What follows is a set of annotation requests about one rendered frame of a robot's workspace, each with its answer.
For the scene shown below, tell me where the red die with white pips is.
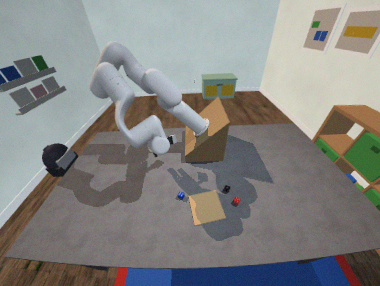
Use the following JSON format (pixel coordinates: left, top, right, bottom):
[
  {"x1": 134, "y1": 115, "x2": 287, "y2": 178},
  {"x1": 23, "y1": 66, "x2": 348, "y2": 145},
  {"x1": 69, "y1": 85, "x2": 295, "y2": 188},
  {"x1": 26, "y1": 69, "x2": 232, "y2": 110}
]
[{"x1": 233, "y1": 197, "x2": 240, "y2": 205}]

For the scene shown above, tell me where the blue die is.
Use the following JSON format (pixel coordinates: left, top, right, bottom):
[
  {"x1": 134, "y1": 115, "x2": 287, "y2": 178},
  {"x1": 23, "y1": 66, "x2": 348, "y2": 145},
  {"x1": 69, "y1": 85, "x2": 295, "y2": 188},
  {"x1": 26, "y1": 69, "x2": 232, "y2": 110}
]
[{"x1": 178, "y1": 192, "x2": 185, "y2": 200}]

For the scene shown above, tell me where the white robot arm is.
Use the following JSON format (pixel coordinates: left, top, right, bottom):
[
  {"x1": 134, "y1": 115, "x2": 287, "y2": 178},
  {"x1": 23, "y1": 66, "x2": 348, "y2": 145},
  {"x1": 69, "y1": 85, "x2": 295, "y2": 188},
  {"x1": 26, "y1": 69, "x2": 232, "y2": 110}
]
[{"x1": 89, "y1": 41, "x2": 209, "y2": 155}]

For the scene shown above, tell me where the tan flat mat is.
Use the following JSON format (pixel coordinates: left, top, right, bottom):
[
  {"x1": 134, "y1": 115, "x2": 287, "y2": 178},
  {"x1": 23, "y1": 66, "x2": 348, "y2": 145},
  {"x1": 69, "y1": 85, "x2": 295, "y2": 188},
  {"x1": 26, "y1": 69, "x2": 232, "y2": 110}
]
[{"x1": 189, "y1": 190, "x2": 226, "y2": 226}]

